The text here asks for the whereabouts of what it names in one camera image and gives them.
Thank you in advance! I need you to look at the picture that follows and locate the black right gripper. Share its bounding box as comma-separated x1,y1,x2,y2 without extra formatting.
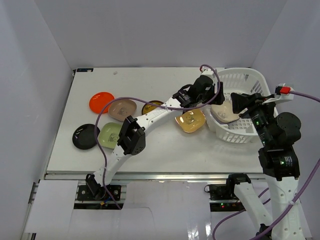
229,92,276,146

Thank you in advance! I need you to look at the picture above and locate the cream square panda plate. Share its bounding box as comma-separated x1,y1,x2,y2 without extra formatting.
210,100,240,124

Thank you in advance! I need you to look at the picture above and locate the gold square panda plate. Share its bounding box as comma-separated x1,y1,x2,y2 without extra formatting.
175,108,206,134

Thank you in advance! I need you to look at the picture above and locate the green square panda plate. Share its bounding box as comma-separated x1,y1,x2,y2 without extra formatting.
98,122,122,149

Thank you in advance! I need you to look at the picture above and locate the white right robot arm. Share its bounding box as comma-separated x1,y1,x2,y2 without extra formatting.
225,87,305,240

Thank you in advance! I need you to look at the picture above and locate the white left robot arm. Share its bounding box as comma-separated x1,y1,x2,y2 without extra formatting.
85,64,225,200

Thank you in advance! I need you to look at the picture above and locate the dark round yellow patterned plate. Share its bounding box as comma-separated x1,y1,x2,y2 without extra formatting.
141,100,163,115

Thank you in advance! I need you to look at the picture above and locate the brown square panda plate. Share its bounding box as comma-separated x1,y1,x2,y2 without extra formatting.
108,99,137,122

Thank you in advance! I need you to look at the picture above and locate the orange round plate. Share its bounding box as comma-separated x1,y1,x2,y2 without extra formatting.
89,91,115,114

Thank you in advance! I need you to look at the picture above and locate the black round plate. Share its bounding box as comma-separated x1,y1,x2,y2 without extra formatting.
72,123,97,150

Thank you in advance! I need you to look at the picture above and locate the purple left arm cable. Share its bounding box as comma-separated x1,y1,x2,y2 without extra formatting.
94,64,222,210

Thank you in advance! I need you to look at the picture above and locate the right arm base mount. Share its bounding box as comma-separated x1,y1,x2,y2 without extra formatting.
203,184,244,213

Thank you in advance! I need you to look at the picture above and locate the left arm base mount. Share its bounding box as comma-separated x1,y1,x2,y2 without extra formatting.
74,174,123,210

